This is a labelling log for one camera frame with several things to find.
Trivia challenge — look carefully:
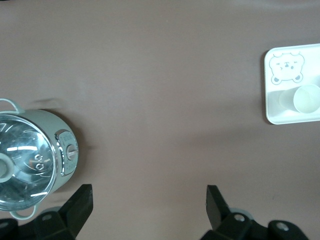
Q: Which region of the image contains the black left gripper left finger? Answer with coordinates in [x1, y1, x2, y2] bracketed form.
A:
[58, 184, 94, 238]

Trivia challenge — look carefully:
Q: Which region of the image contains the cream bear print tray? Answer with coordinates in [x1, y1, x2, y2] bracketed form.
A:
[263, 42, 320, 125]

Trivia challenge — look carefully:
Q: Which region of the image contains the glass pot lid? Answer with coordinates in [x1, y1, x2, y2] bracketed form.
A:
[0, 113, 59, 212]

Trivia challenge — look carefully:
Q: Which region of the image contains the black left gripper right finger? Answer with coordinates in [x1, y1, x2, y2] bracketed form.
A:
[205, 184, 232, 235]

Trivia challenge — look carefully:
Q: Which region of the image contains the grey pot with glass lid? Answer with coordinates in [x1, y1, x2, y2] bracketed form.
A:
[0, 98, 80, 221]

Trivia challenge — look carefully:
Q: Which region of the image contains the white plastic cup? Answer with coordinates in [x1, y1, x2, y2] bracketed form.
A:
[278, 84, 320, 114]

